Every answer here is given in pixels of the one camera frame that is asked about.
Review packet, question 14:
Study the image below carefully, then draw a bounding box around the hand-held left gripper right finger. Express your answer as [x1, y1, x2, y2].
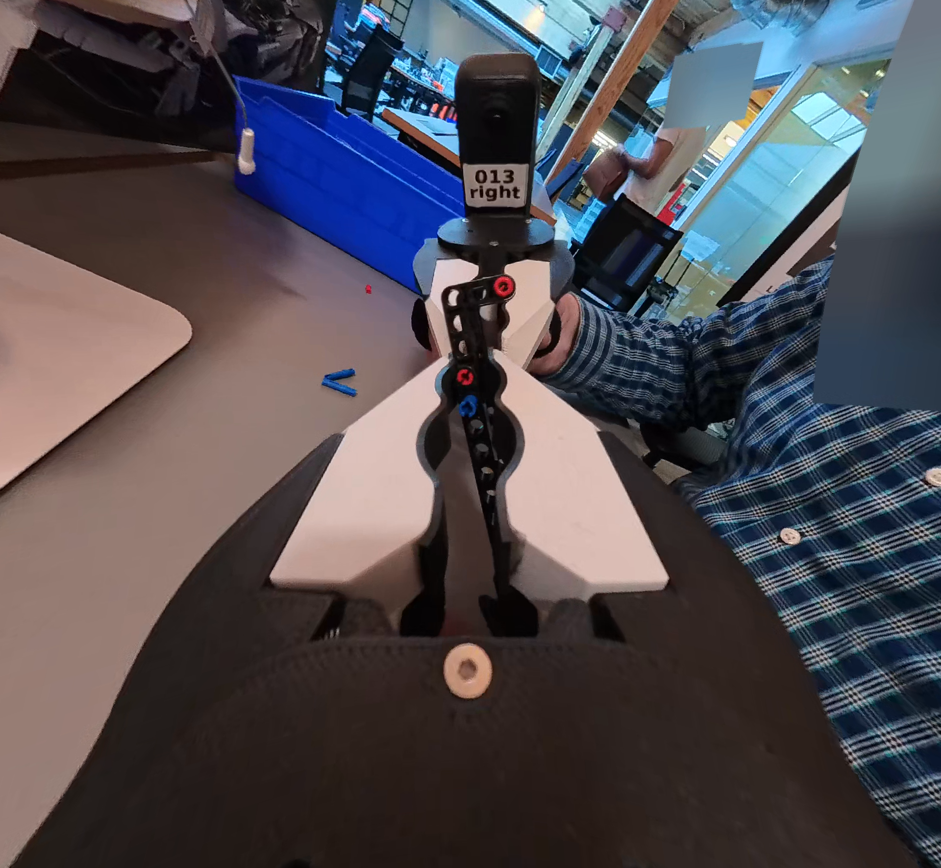
[489, 357, 670, 630]

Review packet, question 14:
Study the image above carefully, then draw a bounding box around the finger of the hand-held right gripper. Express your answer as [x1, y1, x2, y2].
[426, 261, 482, 363]
[489, 261, 557, 369]

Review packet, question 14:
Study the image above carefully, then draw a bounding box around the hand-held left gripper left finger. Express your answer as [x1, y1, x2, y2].
[270, 357, 449, 635]

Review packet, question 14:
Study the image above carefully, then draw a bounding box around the multicoloured lego assembly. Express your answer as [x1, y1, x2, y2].
[440, 274, 524, 604]

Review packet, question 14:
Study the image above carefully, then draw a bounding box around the person's right forearm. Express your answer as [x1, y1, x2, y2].
[540, 258, 835, 457]

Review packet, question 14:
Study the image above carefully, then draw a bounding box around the person's right hand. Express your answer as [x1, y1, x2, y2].
[528, 292, 589, 376]

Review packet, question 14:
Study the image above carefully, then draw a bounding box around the wooden desk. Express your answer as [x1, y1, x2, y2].
[381, 105, 471, 174]

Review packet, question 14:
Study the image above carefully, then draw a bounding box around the wooden support beam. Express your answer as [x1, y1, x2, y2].
[544, 0, 725, 185]

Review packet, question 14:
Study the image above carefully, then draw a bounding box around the blue plastic bin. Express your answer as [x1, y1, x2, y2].
[234, 76, 471, 293]

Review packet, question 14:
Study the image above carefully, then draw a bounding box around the grey fabric pile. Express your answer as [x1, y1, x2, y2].
[0, 0, 328, 149]

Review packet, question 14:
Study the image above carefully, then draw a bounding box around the person's plaid shirt torso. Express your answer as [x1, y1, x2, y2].
[676, 397, 941, 865]

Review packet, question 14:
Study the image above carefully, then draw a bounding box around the white cable with plug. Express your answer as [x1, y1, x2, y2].
[187, 15, 257, 175]

